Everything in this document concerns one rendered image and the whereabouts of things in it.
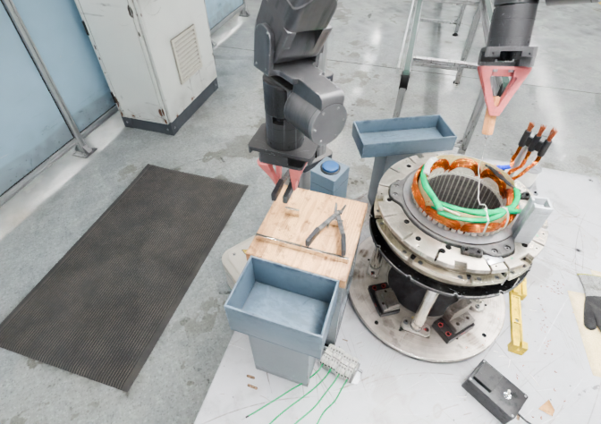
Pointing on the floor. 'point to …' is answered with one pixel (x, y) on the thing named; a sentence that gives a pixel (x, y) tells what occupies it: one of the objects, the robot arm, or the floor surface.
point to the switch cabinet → (149, 44)
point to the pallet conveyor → (454, 36)
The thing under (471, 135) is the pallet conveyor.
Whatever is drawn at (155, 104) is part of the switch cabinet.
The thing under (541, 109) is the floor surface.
